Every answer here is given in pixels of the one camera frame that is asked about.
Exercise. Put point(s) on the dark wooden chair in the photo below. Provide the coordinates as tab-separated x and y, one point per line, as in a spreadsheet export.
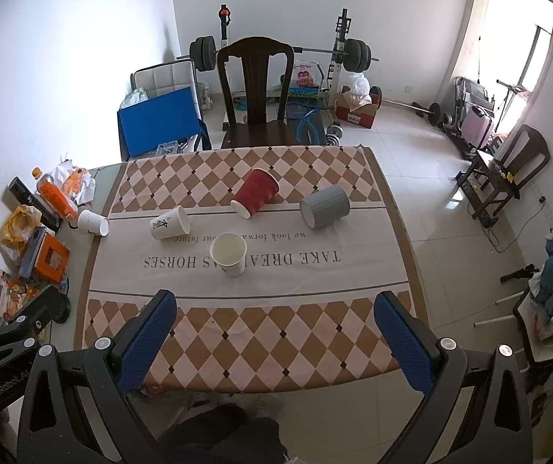
254	65
527	152

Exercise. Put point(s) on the black tool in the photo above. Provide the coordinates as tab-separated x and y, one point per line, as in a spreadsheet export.
518	273

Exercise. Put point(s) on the orange box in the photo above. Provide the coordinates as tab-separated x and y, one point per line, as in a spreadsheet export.
53	258

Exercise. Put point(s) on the white legged chair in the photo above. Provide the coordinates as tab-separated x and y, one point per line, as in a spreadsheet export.
525	316

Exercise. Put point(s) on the white cup with black print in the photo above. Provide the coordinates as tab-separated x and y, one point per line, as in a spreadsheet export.
170	225

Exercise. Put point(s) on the long black box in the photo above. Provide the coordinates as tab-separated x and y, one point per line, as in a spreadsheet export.
21	192

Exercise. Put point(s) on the clear plastic container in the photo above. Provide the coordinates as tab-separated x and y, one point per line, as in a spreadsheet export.
167	148

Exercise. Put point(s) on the white bag with red print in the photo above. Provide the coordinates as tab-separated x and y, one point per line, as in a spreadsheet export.
305	77

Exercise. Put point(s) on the plain white paper cup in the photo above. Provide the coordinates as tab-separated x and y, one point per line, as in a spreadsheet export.
90	221
228	250

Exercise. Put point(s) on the orange drink bottle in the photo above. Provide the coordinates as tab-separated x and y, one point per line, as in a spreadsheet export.
54	196

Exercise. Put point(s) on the pink suitcase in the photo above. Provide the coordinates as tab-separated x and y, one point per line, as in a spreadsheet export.
477	125

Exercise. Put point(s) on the red paper cup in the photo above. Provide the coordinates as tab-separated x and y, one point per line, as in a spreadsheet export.
257	191

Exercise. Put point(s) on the dumbbell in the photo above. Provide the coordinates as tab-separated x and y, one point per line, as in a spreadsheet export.
334	135

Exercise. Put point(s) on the white padded chair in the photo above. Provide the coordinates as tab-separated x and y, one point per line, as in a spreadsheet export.
170	77

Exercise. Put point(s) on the white weight bench rack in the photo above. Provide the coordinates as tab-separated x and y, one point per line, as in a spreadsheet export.
340	34

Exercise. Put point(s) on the checkered printed tablecloth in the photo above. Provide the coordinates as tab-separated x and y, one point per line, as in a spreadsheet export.
281	299

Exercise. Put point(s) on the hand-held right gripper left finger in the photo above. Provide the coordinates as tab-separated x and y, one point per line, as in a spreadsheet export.
149	331

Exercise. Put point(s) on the colourful printed packet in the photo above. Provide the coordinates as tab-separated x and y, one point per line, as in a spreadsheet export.
6	299

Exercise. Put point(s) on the clear plastic bag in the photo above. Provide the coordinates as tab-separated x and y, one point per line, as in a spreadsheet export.
134	99

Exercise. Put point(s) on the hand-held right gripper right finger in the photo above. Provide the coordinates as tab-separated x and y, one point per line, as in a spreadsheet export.
402	343

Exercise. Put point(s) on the crumpled white and orange wrapper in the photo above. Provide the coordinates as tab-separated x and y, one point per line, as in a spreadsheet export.
71	179

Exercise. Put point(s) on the yellow plastic bag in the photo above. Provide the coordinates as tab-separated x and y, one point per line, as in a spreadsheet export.
13	232

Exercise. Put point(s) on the white plastic bag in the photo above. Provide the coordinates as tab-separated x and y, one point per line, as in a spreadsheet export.
357	88

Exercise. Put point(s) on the grey ribbed cup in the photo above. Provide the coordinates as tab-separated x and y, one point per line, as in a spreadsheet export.
327	205

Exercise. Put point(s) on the small barbell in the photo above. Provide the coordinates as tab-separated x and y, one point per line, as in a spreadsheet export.
433	111

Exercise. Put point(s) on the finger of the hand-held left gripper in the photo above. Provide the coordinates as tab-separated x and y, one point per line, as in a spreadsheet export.
39	309

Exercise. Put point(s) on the folded grey metal frame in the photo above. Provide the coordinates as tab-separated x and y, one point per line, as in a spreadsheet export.
467	96

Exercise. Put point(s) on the red cardboard box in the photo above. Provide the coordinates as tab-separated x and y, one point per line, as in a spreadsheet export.
359	115

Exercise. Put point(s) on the barbell with black plates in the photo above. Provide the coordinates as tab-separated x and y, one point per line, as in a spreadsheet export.
204	53

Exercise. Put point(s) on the blue board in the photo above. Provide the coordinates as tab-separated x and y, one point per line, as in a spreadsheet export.
160	116

